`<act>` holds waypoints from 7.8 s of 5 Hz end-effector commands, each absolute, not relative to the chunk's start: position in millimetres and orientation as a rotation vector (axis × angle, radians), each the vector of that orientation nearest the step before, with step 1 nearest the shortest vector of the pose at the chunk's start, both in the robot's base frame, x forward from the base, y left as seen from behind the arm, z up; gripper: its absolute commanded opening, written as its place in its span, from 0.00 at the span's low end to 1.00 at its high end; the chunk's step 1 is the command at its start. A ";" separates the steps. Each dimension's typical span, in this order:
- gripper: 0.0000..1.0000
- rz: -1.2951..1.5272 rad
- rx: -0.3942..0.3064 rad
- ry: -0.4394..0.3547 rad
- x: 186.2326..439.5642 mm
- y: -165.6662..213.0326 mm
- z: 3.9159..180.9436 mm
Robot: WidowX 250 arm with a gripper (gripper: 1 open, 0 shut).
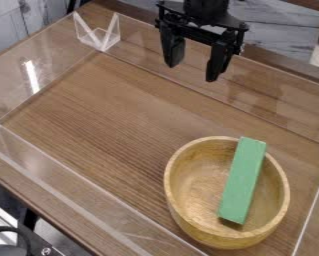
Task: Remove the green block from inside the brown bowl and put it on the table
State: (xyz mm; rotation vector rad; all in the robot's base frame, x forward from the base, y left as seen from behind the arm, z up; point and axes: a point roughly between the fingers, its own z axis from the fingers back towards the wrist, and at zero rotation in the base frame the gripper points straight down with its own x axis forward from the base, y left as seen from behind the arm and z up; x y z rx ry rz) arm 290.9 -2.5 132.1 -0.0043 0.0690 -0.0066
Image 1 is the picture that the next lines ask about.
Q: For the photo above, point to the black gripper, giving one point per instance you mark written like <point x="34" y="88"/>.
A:
<point x="204" y="21"/>

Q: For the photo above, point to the green rectangular block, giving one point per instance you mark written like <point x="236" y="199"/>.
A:
<point x="240" y="188"/>

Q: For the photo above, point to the brown wooden bowl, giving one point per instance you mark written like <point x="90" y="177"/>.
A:
<point x="194" y="182"/>

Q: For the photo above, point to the clear acrylic tray wall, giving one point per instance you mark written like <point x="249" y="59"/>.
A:
<point x="95" y="217"/>

